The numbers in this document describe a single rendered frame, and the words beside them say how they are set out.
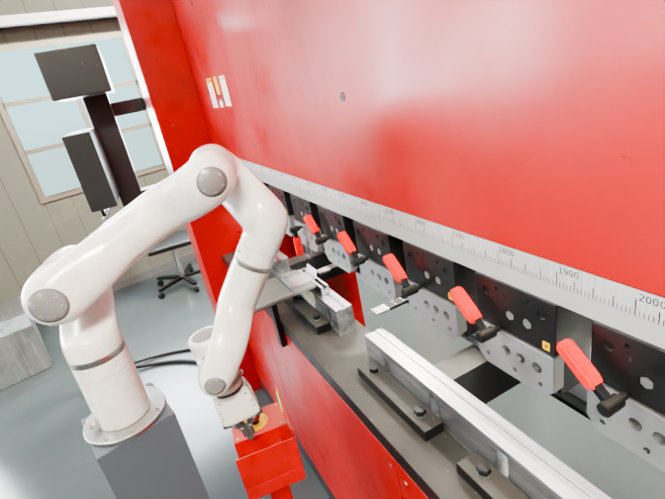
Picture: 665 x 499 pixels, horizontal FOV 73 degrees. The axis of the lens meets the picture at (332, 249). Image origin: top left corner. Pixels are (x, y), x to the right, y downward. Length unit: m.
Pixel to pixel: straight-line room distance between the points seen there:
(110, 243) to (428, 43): 0.69
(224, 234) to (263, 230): 1.42
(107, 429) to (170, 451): 0.16
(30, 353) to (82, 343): 2.89
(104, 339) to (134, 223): 0.27
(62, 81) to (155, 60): 0.42
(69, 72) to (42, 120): 2.32
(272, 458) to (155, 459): 0.29
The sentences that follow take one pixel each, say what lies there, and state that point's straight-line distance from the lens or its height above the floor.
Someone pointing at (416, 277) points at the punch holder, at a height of 1.27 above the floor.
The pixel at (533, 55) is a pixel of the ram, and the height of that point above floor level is 1.65.
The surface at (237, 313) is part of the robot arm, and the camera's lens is 1.05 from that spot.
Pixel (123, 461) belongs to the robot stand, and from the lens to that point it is 1.22.
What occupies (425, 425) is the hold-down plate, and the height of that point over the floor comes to 0.91.
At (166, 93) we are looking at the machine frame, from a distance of 2.28.
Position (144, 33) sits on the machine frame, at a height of 1.94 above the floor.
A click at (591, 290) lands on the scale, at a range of 0.63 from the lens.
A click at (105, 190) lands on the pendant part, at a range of 2.42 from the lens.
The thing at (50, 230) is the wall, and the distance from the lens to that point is 4.79.
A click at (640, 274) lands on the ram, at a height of 1.42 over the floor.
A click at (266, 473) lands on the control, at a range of 1.34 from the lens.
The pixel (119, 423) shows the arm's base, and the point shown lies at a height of 1.03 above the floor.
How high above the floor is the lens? 1.69
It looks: 22 degrees down
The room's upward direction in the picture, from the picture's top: 11 degrees counter-clockwise
